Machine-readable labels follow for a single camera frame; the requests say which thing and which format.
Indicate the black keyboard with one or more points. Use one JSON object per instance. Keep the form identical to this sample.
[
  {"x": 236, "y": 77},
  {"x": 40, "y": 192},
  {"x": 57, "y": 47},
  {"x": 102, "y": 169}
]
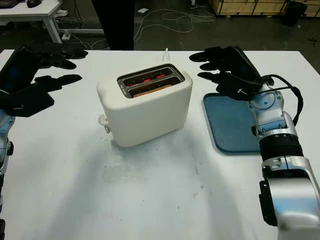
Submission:
[{"x": 7, "y": 2}]

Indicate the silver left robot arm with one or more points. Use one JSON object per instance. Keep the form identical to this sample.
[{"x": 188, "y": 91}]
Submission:
[{"x": 3, "y": 150}]

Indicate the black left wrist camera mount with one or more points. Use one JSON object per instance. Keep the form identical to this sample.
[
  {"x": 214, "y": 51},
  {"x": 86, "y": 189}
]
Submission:
[{"x": 25, "y": 102}]

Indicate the wooden crate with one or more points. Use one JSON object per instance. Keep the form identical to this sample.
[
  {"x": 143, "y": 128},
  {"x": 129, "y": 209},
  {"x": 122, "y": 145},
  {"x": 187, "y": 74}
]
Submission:
[{"x": 250, "y": 6}]

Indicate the white toaster lever knob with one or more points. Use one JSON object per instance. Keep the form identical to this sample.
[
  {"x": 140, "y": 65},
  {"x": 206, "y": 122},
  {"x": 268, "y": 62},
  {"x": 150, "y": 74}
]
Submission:
[{"x": 102, "y": 120}]

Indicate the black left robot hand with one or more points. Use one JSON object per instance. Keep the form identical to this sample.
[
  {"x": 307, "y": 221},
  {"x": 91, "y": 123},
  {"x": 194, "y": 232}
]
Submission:
[{"x": 17, "y": 70}]

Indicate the white paper sheet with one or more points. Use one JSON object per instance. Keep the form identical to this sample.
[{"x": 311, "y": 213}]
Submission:
[{"x": 142, "y": 10}]

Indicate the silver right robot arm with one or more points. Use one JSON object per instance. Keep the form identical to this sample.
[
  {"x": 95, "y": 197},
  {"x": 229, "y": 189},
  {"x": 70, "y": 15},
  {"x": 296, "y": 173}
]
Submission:
[{"x": 287, "y": 175}]

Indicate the white two-slot toaster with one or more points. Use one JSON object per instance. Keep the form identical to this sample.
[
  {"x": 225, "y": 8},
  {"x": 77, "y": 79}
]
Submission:
[{"x": 145, "y": 117}]

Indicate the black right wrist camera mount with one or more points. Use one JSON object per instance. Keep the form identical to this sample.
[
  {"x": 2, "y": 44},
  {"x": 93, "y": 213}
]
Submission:
[{"x": 232, "y": 86}]

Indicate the blue plastic tray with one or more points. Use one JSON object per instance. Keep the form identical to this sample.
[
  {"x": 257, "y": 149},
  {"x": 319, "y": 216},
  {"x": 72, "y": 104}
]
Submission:
[{"x": 225, "y": 120}]

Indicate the toast slice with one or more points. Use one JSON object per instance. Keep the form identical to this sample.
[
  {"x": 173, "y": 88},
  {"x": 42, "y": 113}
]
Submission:
[{"x": 150, "y": 93}]

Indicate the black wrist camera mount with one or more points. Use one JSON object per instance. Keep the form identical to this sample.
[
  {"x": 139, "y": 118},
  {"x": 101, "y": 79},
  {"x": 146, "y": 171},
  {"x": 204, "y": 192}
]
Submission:
[
  {"x": 232, "y": 86},
  {"x": 25, "y": 102}
]

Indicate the white power strip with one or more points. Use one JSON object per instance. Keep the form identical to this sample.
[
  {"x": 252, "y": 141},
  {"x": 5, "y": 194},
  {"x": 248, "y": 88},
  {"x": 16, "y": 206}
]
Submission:
[{"x": 66, "y": 36}]

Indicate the black bin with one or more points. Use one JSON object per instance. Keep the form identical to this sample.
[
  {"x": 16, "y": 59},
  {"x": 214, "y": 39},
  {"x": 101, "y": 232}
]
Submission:
[{"x": 295, "y": 13}]

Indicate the person in dark trousers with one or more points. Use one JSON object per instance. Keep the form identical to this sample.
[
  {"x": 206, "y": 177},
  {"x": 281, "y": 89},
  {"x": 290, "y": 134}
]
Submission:
[{"x": 117, "y": 25}]

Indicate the white desk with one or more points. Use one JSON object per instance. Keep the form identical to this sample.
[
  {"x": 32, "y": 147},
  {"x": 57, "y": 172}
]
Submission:
[{"x": 25, "y": 12}]

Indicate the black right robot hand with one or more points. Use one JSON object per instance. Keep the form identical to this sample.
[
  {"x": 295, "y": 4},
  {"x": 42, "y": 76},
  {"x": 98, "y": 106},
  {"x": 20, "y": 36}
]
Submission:
[{"x": 240, "y": 62}]

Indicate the black computer mouse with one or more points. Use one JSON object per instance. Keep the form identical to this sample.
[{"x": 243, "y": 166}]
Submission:
[{"x": 32, "y": 2}]

